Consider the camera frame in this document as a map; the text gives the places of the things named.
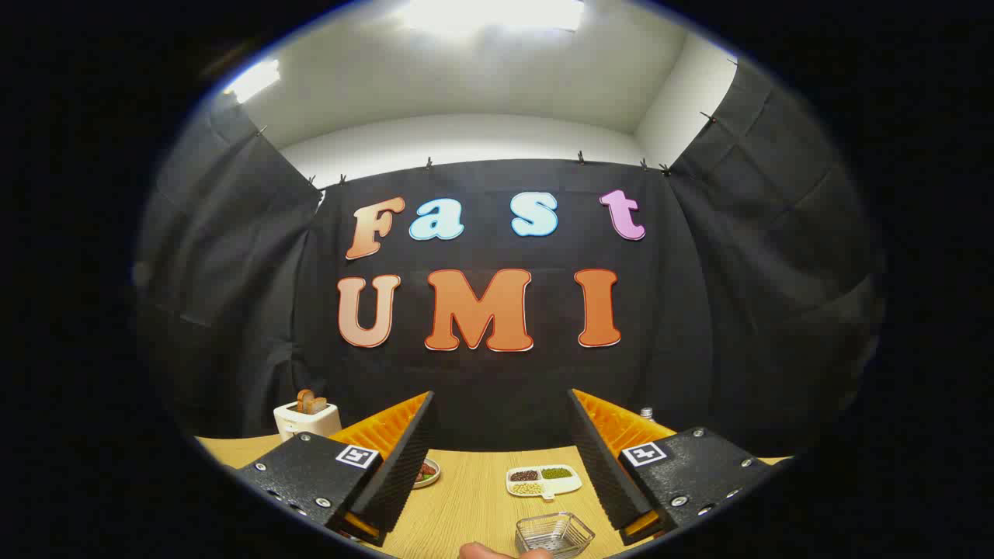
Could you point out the white divided tray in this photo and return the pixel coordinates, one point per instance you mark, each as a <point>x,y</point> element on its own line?
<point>565,485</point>

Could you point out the white toaster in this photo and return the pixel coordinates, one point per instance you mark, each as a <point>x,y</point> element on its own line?
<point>307,424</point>

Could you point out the metal draining basket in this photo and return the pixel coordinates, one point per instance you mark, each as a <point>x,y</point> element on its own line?
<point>575,532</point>

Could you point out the ceiling light panel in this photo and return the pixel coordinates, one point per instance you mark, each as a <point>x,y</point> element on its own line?
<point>497,14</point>
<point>252,81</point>

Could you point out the black backdrop cloth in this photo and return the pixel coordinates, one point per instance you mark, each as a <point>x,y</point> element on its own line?
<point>481,388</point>

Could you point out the toast slice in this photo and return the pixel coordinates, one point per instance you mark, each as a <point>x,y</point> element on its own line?
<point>304,401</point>
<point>320,405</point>

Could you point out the pile of dark red beans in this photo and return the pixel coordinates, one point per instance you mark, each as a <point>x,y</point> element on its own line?
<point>524,475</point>

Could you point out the pile of green beans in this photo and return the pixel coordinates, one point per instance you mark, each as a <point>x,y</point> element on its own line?
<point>557,473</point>

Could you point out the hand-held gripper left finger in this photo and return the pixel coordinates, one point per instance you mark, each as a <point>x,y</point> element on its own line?
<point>404,466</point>

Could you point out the white oval plate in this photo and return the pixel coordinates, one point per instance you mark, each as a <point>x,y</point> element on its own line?
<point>432,476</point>

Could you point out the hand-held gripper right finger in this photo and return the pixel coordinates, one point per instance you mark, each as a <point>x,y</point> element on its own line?
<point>602,466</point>

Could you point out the pile of yellow soybeans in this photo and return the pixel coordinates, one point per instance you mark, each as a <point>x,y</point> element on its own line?
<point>526,488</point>

